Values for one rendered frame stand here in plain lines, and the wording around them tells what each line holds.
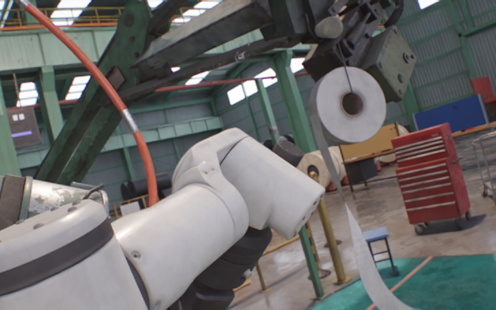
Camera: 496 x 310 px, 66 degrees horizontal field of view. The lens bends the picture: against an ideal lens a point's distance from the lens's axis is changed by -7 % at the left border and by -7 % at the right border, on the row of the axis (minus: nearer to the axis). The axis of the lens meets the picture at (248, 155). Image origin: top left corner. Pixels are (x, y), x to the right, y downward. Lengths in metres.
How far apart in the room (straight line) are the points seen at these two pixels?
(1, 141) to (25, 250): 5.24
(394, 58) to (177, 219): 0.87
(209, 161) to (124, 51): 1.06
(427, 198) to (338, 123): 4.44
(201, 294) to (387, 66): 0.75
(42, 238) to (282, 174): 0.26
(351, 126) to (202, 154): 0.52
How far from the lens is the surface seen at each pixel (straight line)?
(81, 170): 1.66
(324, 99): 0.84
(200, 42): 1.14
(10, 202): 0.55
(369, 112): 0.88
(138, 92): 1.24
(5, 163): 5.37
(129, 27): 1.40
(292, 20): 0.95
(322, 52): 0.96
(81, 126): 1.64
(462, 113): 9.18
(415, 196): 5.29
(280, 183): 0.40
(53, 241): 0.19
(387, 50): 1.07
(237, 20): 1.03
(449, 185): 5.12
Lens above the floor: 1.39
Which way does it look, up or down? 2 degrees up
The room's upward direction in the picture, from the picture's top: 16 degrees counter-clockwise
